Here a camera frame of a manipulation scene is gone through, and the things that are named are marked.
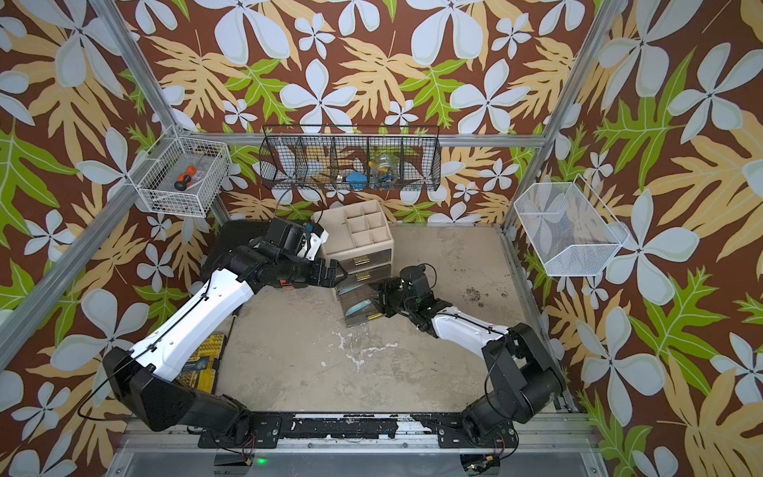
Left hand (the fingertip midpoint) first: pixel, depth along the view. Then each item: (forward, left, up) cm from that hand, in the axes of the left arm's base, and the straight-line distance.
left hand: (336, 269), depth 75 cm
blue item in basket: (+35, -4, +2) cm, 35 cm away
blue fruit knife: (+3, -7, -24) cm, 25 cm away
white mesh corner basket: (+13, -65, +2) cm, 66 cm away
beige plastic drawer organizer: (+12, -5, -2) cm, 14 cm away
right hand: (+1, -7, -10) cm, 12 cm away
